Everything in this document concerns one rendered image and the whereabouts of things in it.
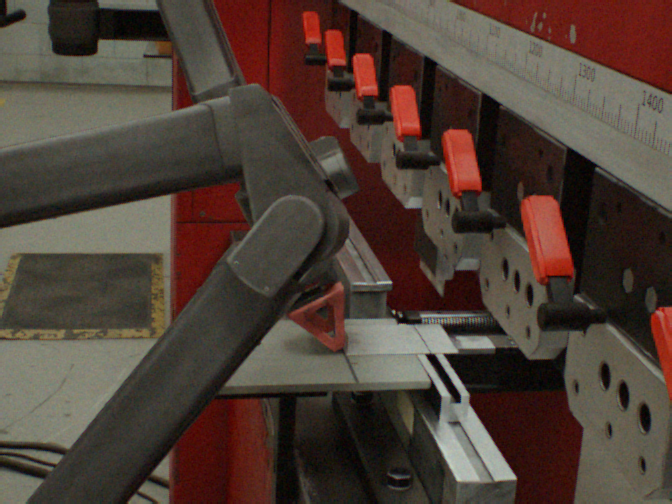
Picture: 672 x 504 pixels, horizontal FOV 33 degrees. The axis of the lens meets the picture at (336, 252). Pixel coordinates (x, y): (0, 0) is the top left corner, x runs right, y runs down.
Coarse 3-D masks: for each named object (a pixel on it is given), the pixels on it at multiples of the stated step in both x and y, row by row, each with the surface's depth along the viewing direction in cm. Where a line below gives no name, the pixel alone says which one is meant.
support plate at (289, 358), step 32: (288, 320) 137; (352, 320) 138; (384, 320) 138; (256, 352) 127; (288, 352) 128; (320, 352) 128; (256, 384) 119; (288, 384) 120; (320, 384) 120; (352, 384) 121; (384, 384) 122; (416, 384) 122
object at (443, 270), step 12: (420, 216) 129; (420, 228) 129; (420, 240) 129; (420, 252) 129; (432, 252) 124; (420, 264) 133; (432, 264) 124; (444, 264) 123; (432, 276) 128; (444, 276) 123
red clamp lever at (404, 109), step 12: (396, 96) 111; (408, 96) 111; (396, 108) 110; (408, 108) 110; (396, 120) 110; (408, 120) 109; (396, 132) 110; (408, 132) 109; (420, 132) 109; (408, 144) 108; (396, 156) 108; (408, 156) 107; (420, 156) 107; (432, 156) 108; (408, 168) 107; (420, 168) 108
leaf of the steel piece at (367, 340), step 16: (352, 336) 132; (368, 336) 133; (384, 336) 133; (400, 336) 133; (416, 336) 133; (352, 352) 128; (368, 352) 128; (384, 352) 128; (400, 352) 129; (416, 352) 129
